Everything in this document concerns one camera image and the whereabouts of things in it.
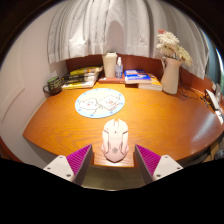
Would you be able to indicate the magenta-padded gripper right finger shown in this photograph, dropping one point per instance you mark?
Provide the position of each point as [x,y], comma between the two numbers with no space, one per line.
[165,166]

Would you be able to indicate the white ceramic pitcher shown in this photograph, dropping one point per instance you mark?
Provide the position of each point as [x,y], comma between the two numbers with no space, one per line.
[171,78]

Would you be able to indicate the clear spray bottle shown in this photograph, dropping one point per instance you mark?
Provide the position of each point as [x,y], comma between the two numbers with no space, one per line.
[119,70]

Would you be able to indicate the round cartoon-print mouse pad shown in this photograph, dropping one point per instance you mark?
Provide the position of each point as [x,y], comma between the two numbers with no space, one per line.
[99,102]

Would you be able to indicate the dark mug with green interior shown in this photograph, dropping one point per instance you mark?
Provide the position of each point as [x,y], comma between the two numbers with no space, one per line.
[55,85]

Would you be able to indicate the white device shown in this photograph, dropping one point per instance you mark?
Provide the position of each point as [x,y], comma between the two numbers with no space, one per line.
[212,99]

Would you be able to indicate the white curtain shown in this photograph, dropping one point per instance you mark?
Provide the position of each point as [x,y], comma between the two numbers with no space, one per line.
[110,26]

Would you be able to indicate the cream lidded tumbler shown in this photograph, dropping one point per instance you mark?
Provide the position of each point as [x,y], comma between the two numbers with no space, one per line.
[109,65]

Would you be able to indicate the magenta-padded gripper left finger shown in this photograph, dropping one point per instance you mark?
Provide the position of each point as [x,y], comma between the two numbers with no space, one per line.
[63,166]

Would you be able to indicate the orange book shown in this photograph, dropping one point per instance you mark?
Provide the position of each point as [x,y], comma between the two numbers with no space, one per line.
[152,85]

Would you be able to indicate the yellow and white book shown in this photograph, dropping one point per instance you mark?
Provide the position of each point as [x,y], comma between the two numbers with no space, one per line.
[78,85]

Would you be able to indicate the dried cream flowers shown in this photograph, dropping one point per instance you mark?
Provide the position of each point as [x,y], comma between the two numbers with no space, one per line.
[170,45]

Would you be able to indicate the red-brown book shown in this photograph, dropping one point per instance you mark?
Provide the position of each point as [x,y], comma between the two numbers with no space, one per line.
[111,80]

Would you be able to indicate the pale pink computer mouse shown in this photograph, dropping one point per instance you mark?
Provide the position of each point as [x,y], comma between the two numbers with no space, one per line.
[115,140]

